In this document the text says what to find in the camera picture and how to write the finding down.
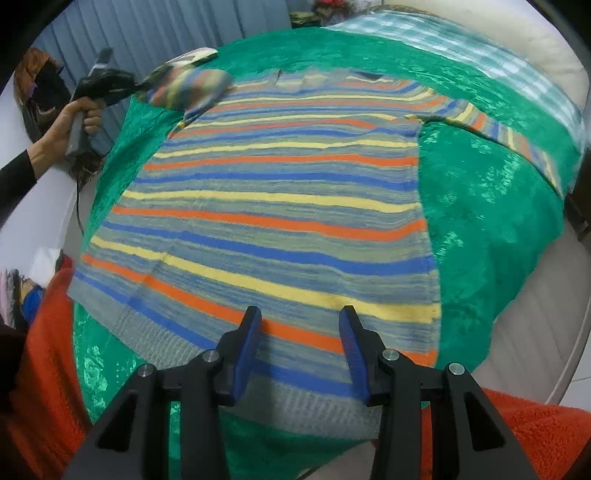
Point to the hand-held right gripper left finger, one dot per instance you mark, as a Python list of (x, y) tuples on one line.
[(244, 355)]

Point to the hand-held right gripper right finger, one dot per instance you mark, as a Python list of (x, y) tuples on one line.
[(353, 355)]

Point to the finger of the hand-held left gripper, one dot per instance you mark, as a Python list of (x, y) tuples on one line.
[(143, 85)]

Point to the striped knitted sweater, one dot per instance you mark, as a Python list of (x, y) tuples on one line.
[(277, 207)]

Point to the hanging dark and brown clothes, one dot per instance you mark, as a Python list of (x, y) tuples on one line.
[(39, 83)]

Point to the pile of clothes at bedhead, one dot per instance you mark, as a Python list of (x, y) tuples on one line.
[(330, 9)]

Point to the person's left hand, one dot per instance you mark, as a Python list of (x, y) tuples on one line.
[(53, 134)]

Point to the blue-grey curtain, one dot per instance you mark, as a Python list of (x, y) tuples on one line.
[(161, 32)]

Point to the folded cream patterned cloth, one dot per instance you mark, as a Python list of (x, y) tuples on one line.
[(196, 55)]

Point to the green plush blanket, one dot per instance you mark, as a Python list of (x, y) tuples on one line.
[(485, 230)]

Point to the teal checked bed sheet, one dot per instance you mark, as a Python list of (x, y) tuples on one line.
[(485, 55)]

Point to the cream long pillow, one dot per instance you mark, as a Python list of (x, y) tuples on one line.
[(508, 32)]

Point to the dark bed frame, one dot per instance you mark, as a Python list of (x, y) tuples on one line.
[(577, 217)]

